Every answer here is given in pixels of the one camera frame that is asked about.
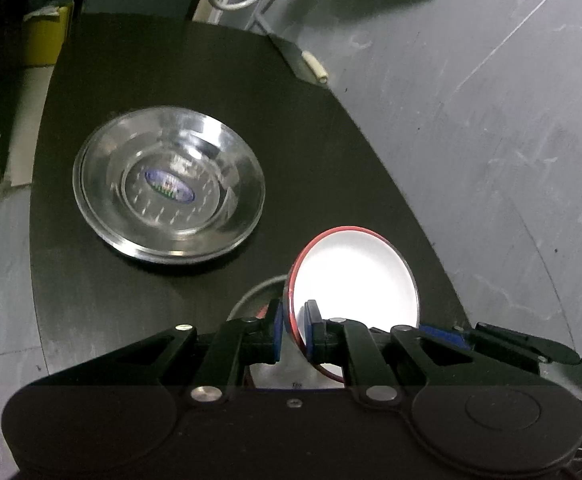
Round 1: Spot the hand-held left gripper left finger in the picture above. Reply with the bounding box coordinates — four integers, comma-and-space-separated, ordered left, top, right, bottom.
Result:
46, 298, 287, 407

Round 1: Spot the steel plate with sticker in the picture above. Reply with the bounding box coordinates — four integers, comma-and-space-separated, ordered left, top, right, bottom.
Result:
82, 106, 266, 256

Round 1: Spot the short white tube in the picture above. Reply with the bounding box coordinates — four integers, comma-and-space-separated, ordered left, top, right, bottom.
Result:
302, 52, 330, 84

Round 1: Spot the stainless steel bowl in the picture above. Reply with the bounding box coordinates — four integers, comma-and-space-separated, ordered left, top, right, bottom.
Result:
72, 110, 265, 264

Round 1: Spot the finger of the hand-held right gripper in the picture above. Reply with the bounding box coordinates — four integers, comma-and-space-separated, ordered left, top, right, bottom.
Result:
417, 321, 582, 367

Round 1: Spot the yellow box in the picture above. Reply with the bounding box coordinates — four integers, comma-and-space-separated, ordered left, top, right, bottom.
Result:
21, 0, 74, 67

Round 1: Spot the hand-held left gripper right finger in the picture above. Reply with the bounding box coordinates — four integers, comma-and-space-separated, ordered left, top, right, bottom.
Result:
303, 299, 546, 407

